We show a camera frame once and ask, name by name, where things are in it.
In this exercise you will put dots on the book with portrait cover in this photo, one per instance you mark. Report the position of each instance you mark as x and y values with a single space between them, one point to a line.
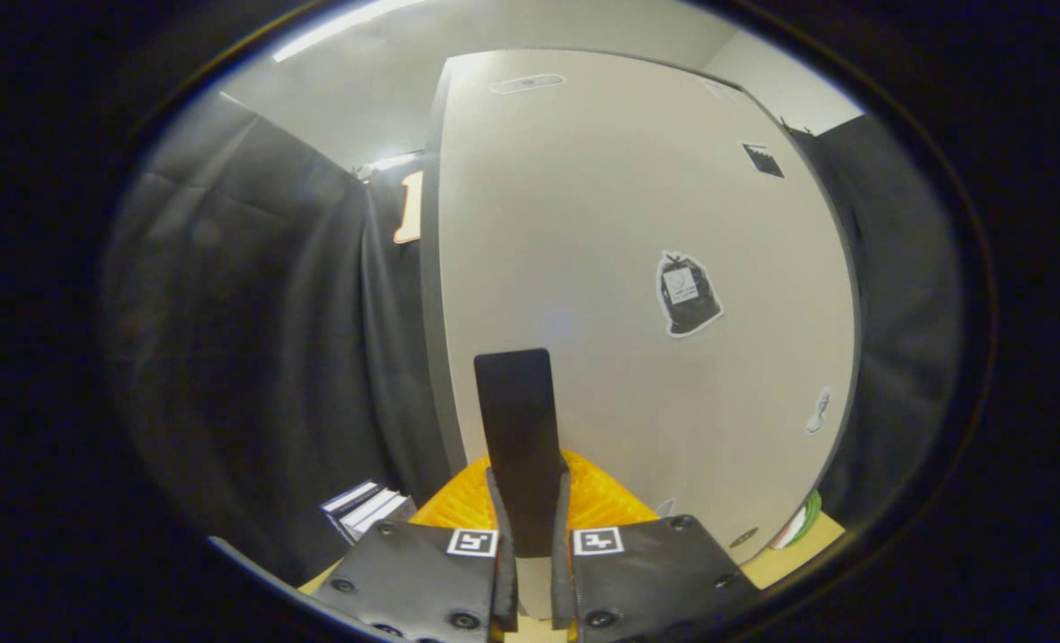
382 513

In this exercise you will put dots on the book with blue spine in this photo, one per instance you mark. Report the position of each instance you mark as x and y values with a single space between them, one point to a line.
344 500

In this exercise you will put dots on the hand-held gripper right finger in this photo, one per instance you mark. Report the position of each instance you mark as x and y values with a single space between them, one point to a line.
534 420

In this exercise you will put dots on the white shoe cabinet door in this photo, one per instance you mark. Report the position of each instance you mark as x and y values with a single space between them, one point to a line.
574 223

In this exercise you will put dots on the black backdrop cloth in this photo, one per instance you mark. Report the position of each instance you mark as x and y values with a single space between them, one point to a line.
905 304
253 339

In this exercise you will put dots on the ceiling light strip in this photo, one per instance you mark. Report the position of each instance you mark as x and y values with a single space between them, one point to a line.
396 162

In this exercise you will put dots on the colourful printed packet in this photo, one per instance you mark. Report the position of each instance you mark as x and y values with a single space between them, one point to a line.
802 522

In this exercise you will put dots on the grey shoe cabinet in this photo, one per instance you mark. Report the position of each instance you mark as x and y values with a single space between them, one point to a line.
433 295

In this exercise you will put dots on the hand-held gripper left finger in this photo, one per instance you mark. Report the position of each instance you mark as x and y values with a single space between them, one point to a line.
496 420

